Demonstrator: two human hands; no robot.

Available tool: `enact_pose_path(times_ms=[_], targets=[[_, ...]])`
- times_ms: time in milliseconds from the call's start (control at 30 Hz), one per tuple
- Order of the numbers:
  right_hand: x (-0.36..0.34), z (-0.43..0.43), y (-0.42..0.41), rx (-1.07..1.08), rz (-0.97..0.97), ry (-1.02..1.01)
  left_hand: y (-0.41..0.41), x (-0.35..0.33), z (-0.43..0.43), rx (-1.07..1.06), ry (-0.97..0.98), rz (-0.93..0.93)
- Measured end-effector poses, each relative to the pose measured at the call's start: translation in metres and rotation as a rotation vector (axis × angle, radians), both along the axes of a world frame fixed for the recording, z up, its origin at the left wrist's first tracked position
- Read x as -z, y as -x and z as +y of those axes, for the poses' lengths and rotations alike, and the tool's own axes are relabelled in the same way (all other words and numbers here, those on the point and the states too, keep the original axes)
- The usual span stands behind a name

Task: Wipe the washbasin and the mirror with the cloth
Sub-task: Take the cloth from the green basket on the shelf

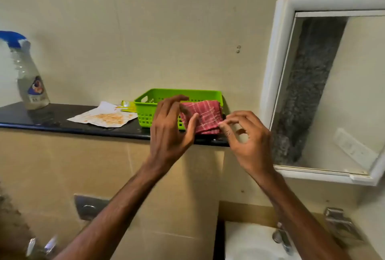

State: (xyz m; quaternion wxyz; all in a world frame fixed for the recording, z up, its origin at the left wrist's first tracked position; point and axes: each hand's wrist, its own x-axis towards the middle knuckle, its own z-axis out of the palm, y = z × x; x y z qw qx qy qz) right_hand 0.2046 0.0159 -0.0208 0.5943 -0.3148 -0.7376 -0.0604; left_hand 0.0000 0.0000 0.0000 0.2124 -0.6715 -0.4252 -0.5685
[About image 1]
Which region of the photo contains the person's right hand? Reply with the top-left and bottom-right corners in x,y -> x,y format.
218,111 -> 276,183

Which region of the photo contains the person's left hand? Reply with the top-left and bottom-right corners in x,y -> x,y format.
149,94 -> 200,177

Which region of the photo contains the red checked cloth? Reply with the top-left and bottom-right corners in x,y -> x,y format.
179,100 -> 225,136

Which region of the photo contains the white wash basin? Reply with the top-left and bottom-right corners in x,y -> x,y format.
224,220 -> 301,260

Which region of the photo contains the white framed mirror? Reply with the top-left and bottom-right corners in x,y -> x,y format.
259,0 -> 385,187

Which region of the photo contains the person's left forearm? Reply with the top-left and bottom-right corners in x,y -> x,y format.
53,160 -> 178,260

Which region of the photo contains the person's right forearm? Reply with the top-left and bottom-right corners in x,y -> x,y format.
255,169 -> 354,260

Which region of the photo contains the chrome basin faucet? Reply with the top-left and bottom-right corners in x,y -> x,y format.
272,222 -> 294,254

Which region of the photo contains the green plastic basket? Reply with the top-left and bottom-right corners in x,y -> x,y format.
134,88 -> 224,131

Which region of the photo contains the yellow packet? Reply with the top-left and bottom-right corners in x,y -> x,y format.
115,100 -> 138,114

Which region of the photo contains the stained white paper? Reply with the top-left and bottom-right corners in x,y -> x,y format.
67,101 -> 138,128

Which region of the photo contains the chrome flush plate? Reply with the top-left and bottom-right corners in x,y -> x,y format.
73,194 -> 110,221

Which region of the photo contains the black stone shelf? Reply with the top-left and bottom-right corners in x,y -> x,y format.
0,102 -> 231,148

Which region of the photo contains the clear spray bottle blue nozzle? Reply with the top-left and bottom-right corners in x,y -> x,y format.
0,30 -> 50,110

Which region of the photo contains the chrome bidet sprayer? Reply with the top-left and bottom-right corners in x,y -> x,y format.
25,234 -> 59,258

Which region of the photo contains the chrome wall soap holder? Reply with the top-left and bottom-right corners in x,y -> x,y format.
323,207 -> 365,242

